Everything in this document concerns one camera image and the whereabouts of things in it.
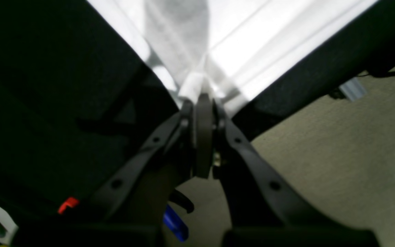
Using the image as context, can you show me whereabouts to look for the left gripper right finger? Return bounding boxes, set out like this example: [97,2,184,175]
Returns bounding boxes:
[194,94,379,247]

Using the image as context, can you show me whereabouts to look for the white t-shirt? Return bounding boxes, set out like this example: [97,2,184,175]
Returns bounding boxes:
[89,0,376,117]

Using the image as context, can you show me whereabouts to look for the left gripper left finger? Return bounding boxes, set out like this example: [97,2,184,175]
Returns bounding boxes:
[88,100,195,227]

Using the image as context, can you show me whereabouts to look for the blue red clamp bottom right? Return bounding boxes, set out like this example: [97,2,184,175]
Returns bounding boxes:
[57,190,195,242]

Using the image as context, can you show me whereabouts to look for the black table cloth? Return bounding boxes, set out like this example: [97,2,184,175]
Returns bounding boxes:
[0,0,395,220]

